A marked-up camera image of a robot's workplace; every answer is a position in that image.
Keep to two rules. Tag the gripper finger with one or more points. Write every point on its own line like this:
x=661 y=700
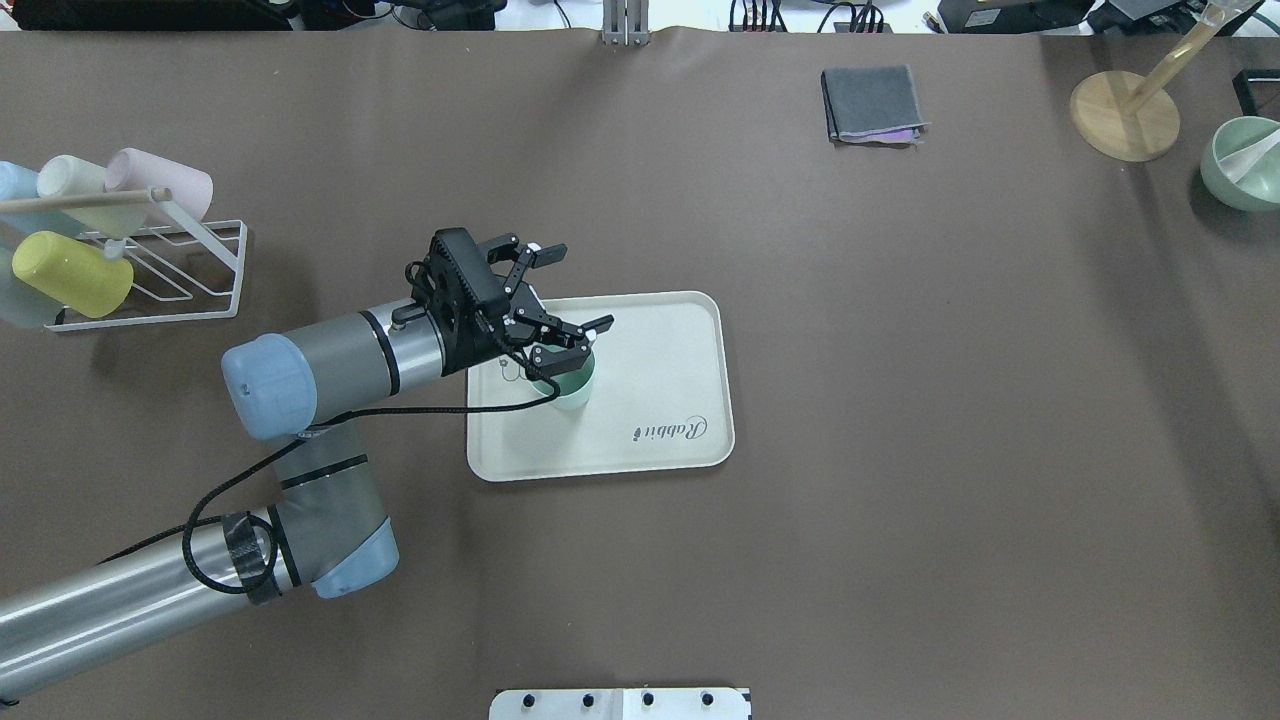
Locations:
x=586 y=331
x=539 y=256

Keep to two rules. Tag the green plastic cup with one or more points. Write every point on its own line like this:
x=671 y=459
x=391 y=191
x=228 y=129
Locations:
x=574 y=387

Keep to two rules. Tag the cream rabbit tray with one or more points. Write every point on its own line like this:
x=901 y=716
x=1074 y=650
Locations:
x=659 y=397

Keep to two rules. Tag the white cup rack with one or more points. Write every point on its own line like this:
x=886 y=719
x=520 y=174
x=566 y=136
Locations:
x=184 y=271

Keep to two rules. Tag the pink plastic cup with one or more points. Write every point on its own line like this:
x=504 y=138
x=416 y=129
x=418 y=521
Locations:
x=135 y=169

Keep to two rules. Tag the yellow plastic cup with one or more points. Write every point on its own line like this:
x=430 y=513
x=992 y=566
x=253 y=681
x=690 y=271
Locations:
x=74 y=273

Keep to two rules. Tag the cream plastic cup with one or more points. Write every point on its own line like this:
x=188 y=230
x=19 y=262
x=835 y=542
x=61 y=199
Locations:
x=67 y=175

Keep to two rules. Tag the pale blue plastic cup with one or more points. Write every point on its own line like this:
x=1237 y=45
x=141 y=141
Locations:
x=21 y=304

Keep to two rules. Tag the light blue plastic cup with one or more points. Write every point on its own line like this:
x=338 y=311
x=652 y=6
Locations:
x=20 y=183

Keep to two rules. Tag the grey folded cloth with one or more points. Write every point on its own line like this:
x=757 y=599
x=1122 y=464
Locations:
x=872 y=105

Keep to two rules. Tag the wooden glass stand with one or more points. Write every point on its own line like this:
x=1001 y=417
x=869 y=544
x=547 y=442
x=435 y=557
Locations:
x=1132 y=118

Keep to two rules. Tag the white ceramic spoon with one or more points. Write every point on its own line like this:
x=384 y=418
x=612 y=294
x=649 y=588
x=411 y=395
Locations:
x=1239 y=163

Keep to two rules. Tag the green ceramic bowl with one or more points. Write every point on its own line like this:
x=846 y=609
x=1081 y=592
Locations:
x=1259 y=190

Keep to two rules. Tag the aluminium frame post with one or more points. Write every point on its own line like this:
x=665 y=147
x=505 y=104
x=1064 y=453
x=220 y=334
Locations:
x=625 y=23

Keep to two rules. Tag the white column mount base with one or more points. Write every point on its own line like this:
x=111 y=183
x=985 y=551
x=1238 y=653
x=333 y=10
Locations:
x=623 y=703

